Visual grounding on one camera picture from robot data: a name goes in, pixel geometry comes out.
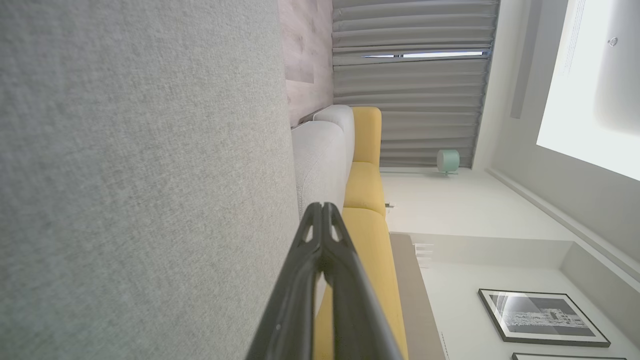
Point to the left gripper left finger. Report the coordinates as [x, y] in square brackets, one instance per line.
[295, 300]

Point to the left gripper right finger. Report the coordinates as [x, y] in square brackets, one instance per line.
[355, 310]

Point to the wide yellow sofa backrest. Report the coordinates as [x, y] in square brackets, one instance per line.
[380, 280]

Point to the white slatted vent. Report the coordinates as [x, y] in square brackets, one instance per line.
[424, 255]

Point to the narrow yellow sofa backrest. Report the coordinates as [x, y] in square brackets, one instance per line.
[365, 187]

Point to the grey sofa seat cushion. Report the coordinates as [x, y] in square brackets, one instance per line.
[320, 160]
[342, 125]

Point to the yellow sofa armrest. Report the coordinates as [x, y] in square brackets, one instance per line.
[367, 135]

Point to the mint green lamp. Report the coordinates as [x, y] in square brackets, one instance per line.
[448, 161]

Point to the black framed picture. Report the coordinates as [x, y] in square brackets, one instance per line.
[545, 317]
[565, 357]

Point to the grey curtain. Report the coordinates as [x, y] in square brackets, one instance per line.
[415, 25]
[415, 110]

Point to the large grey sofa seat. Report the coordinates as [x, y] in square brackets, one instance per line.
[125, 175]

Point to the white ceiling smoke detector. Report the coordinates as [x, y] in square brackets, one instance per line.
[612, 41]

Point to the grey wall ledge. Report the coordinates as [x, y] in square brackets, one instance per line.
[415, 310]

